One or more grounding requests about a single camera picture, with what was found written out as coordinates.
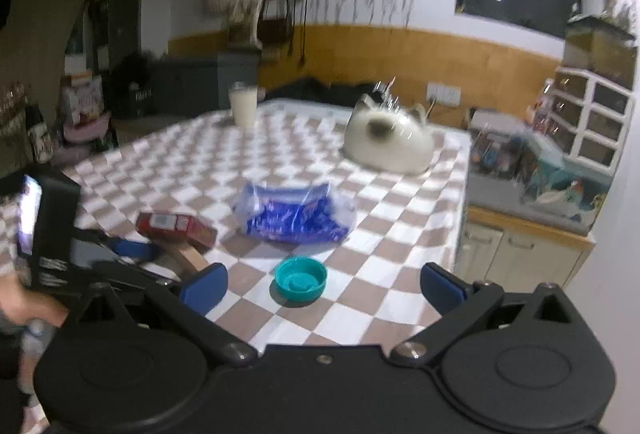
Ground person's left hand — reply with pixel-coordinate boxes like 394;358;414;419
0;274;69;331

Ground white wall socket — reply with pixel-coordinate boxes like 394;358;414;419
427;84;462;108

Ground teal bottle cap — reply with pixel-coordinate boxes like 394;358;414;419
270;257;328;304

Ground teal tank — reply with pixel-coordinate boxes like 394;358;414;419
520;134;608;235

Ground grey storage box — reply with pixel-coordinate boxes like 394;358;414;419
150;52;261;117

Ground white drawer unit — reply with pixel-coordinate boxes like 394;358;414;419
550;67;638;170

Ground white cup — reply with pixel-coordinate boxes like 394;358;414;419
229;83;259;129

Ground cream cabinet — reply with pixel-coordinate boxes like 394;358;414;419
455;207;597;290

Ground pink water bottle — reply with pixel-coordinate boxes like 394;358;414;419
532;79;556;127

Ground black cloth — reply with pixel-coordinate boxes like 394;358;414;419
265;77;381;109

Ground glass fish tank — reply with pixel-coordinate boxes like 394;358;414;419
564;14;638;88

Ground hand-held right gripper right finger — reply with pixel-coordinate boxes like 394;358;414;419
390;263;571;367

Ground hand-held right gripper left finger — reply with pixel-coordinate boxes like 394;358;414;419
75;263;258;367

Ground red box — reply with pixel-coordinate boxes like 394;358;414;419
136;211;218;251

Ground clear storage box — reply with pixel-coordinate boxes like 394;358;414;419
470;109;531;177

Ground brown white checkered tablecloth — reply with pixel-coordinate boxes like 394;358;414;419
0;97;473;350

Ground blue snack packet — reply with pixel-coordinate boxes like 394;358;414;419
235;181;357;245

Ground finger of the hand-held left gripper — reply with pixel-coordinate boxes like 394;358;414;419
75;227;157;263
92;261;183;289

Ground white ceramic cat figure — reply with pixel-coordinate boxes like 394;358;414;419
342;79;436;175

